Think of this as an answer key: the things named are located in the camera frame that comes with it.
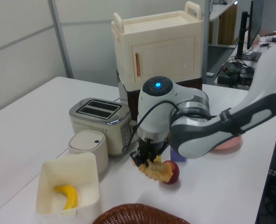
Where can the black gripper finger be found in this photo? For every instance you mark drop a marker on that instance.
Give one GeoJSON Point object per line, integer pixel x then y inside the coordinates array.
{"type": "Point", "coordinates": [140, 159]}
{"type": "Point", "coordinates": [149, 154]}

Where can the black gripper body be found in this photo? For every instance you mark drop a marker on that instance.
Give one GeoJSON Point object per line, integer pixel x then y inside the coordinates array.
{"type": "Point", "coordinates": [154, 145]}

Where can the long crusty bread loaf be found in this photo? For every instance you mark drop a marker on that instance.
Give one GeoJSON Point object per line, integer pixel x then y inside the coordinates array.
{"type": "Point", "coordinates": [157, 171]}

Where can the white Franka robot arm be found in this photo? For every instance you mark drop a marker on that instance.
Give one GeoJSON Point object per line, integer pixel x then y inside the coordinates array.
{"type": "Point", "coordinates": [198, 135]}

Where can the brown wicker basket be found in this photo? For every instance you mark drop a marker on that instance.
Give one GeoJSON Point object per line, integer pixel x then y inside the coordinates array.
{"type": "Point", "coordinates": [138, 215]}

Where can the purple cube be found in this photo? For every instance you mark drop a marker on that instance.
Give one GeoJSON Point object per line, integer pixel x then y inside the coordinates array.
{"type": "Point", "coordinates": [176, 157]}

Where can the red apple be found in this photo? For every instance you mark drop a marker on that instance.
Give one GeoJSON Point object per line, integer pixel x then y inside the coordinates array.
{"type": "Point", "coordinates": [174, 172]}

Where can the small white lidded bin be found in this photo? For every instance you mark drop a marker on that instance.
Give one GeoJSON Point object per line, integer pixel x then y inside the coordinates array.
{"type": "Point", "coordinates": [87, 144]}

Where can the cream plastic box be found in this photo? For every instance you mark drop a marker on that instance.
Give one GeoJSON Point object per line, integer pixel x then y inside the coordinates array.
{"type": "Point", "coordinates": [86, 177]}

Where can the silver two-slot toaster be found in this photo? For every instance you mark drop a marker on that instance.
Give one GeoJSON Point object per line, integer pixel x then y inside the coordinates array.
{"type": "Point", "coordinates": [93, 126]}

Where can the pink plate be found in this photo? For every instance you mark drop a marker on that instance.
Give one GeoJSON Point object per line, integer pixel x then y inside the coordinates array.
{"type": "Point", "coordinates": [229, 144]}

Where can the yellow banana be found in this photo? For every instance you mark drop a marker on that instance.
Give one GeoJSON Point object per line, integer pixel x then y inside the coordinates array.
{"type": "Point", "coordinates": [70, 196]}

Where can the cream toy cabinet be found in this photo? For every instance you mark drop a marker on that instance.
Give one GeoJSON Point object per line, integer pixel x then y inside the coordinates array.
{"type": "Point", "coordinates": [161, 46]}

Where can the wooden cupboard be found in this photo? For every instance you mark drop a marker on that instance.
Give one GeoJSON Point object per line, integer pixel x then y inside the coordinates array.
{"type": "Point", "coordinates": [224, 25]}

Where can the black computer monitor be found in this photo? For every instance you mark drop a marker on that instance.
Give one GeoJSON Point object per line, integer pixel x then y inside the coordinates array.
{"type": "Point", "coordinates": [253, 25]}

